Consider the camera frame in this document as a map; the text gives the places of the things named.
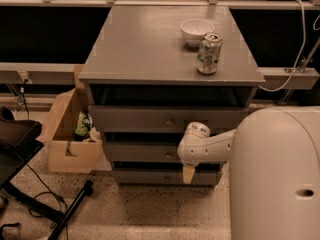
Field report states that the white ceramic bowl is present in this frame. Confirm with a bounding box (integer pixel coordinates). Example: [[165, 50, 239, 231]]
[[180, 19, 215, 47]]

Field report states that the grey bottom drawer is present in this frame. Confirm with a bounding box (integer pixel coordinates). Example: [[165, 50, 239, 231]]
[[112, 170, 222, 186]]

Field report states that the brown cardboard box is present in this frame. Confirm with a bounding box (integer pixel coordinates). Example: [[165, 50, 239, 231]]
[[39, 65, 103, 174]]

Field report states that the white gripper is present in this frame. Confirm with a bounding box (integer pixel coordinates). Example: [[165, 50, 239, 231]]
[[177, 140, 199, 184]]

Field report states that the grey drawer cabinet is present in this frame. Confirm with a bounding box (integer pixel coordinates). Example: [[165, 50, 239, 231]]
[[80, 6, 264, 172]]

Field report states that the grey drawer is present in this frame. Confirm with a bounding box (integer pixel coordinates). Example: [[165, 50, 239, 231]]
[[112, 170, 222, 186], [89, 105, 248, 133], [102, 141, 234, 165]]

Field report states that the black floor cable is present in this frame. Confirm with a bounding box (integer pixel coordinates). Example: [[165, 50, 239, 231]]
[[25, 163, 70, 240]]

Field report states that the grey metal railing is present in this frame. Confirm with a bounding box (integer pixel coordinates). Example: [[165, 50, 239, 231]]
[[0, 0, 320, 92]]

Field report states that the black chair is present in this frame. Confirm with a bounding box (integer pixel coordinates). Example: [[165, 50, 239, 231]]
[[0, 107, 93, 240]]

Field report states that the green white soda can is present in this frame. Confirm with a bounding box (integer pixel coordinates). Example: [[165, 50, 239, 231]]
[[197, 32, 223, 75]]

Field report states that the green snack bag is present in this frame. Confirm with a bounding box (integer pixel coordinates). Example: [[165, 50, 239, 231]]
[[75, 112, 92, 139]]

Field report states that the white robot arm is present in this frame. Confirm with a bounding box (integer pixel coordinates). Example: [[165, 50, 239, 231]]
[[177, 106, 320, 240]]

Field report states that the grey top drawer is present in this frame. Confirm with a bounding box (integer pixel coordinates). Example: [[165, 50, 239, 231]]
[[89, 105, 248, 133]]

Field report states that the white cable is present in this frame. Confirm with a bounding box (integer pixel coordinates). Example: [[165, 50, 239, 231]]
[[258, 0, 320, 93]]

